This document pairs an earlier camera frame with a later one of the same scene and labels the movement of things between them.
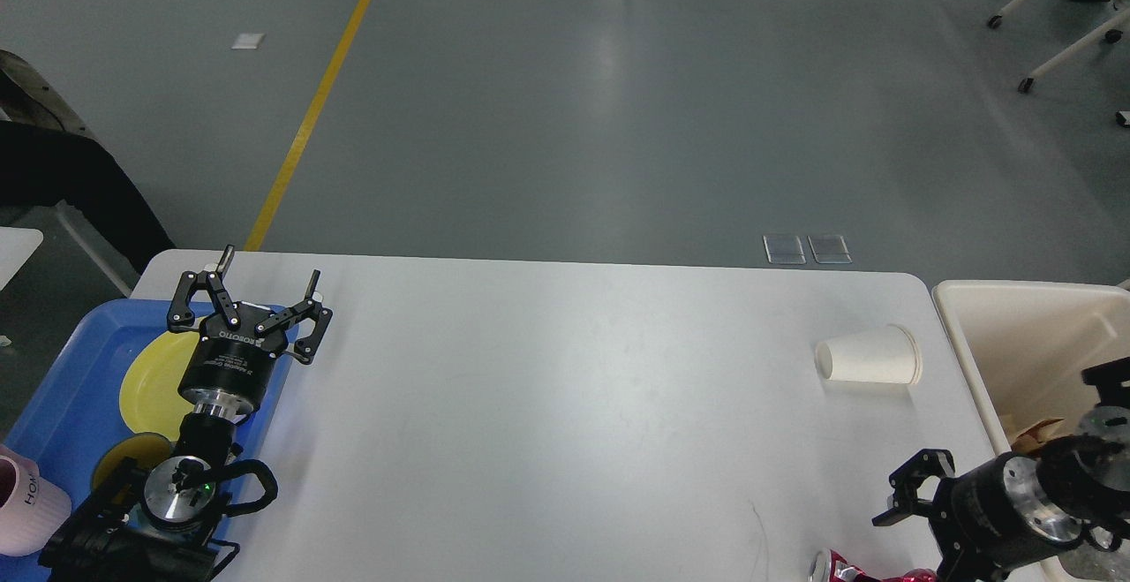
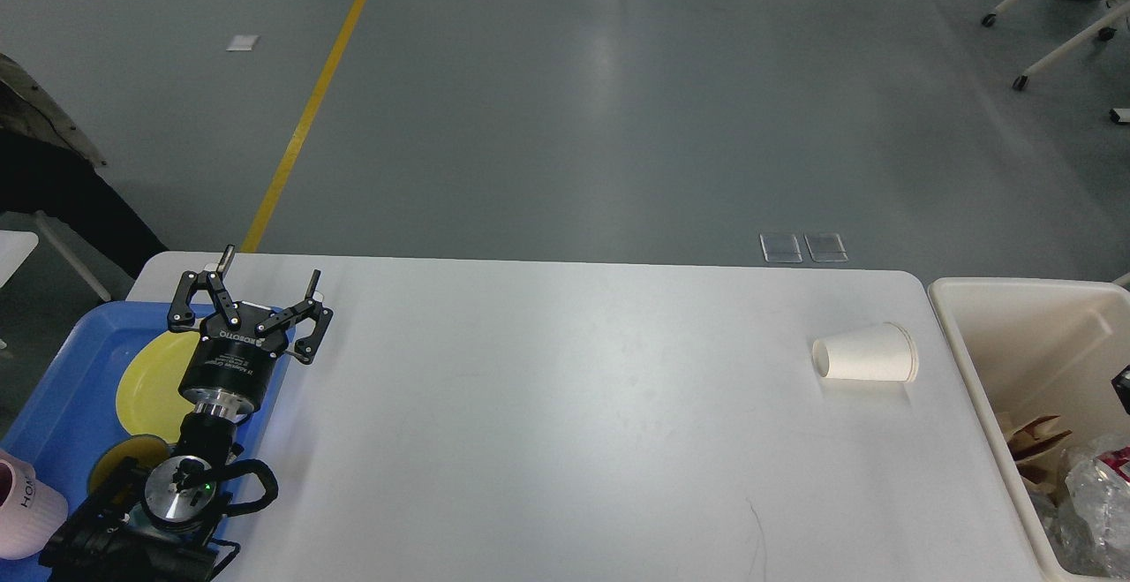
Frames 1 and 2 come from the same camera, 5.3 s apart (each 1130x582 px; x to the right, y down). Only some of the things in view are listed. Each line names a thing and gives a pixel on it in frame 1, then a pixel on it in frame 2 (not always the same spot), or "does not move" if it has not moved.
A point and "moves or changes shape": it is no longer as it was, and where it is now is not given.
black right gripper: (1000, 515) -> (1121, 382)
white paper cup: (888, 354) does not move
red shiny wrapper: (830, 566) moves or changes shape
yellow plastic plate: (150, 398) does not move
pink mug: (33, 509) does not move
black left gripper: (226, 372) does not move
